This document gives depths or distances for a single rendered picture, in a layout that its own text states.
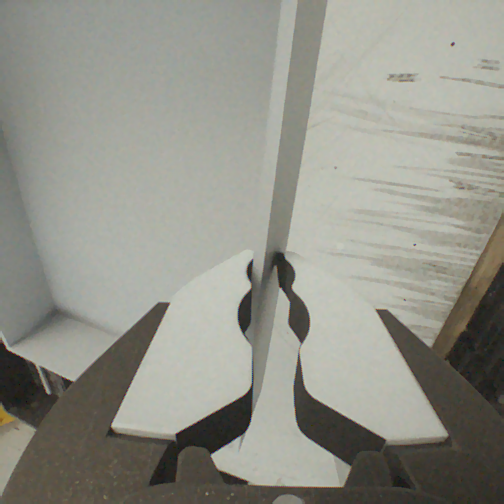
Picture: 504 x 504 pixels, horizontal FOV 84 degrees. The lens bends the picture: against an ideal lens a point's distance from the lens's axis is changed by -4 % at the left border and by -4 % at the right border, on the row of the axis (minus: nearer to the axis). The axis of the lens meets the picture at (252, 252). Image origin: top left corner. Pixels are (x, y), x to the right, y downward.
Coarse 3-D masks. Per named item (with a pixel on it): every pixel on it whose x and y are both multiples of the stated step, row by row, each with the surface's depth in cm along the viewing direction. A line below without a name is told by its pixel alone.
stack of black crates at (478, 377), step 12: (468, 336) 108; (456, 348) 112; (468, 348) 102; (456, 360) 109; (468, 360) 102; (480, 360) 98; (468, 372) 99; (480, 372) 92; (480, 384) 92; (492, 396) 85
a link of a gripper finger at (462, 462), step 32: (384, 320) 8; (416, 352) 7; (448, 384) 6; (448, 416) 6; (480, 416) 6; (416, 448) 5; (448, 448) 5; (480, 448) 5; (416, 480) 5; (448, 480) 5; (480, 480) 5
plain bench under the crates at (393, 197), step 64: (384, 0) 35; (448, 0) 33; (320, 64) 40; (384, 64) 38; (448, 64) 36; (320, 128) 44; (384, 128) 41; (448, 128) 39; (320, 192) 48; (384, 192) 45; (448, 192) 42; (320, 256) 53; (384, 256) 50; (448, 256) 47; (256, 448) 90; (320, 448) 80
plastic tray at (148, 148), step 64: (0, 0) 14; (64, 0) 13; (128, 0) 12; (192, 0) 11; (256, 0) 11; (320, 0) 9; (0, 64) 16; (64, 64) 15; (128, 64) 14; (192, 64) 13; (256, 64) 12; (0, 128) 18; (64, 128) 16; (128, 128) 15; (192, 128) 14; (256, 128) 13; (0, 192) 19; (64, 192) 19; (128, 192) 17; (192, 192) 16; (256, 192) 14; (0, 256) 20; (64, 256) 22; (128, 256) 19; (192, 256) 18; (256, 256) 11; (0, 320) 21; (64, 320) 25; (128, 320) 23; (256, 320) 12; (256, 384) 18
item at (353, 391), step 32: (288, 256) 11; (288, 288) 11; (320, 288) 9; (352, 288) 10; (288, 320) 10; (320, 320) 8; (352, 320) 8; (320, 352) 7; (352, 352) 7; (384, 352) 7; (320, 384) 6; (352, 384) 6; (384, 384) 6; (416, 384) 6; (320, 416) 6; (352, 416) 6; (384, 416) 6; (416, 416) 6; (352, 448) 6; (384, 448) 5
